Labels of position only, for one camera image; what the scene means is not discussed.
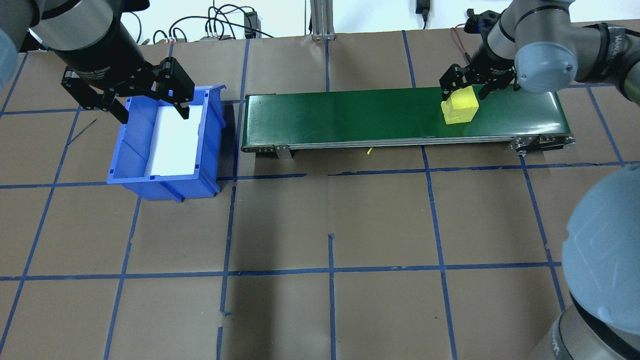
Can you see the yellow foam block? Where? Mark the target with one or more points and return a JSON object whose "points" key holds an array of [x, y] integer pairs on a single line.
{"points": [[460, 107]]}

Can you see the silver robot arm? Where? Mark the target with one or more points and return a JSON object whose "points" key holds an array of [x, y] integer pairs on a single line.
{"points": [[65, 15], [545, 65]]}

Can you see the white foam pad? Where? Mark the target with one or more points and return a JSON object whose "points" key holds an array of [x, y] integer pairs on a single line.
{"points": [[175, 145]]}

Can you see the black plug adapter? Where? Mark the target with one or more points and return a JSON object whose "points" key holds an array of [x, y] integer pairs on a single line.
{"points": [[424, 7]]}

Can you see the black power brick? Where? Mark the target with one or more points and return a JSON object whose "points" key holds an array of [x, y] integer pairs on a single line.
{"points": [[251, 25]]}

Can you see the blue plastic storage bin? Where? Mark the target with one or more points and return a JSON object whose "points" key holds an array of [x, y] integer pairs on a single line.
{"points": [[165, 187]]}

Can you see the green conveyor belt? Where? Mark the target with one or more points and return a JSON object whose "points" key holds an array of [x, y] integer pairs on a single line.
{"points": [[325, 120]]}

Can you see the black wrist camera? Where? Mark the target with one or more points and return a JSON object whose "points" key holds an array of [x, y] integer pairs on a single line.
{"points": [[132, 5], [482, 21]]}

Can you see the aluminium profile post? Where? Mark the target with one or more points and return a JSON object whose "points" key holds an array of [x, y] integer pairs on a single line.
{"points": [[322, 20]]}

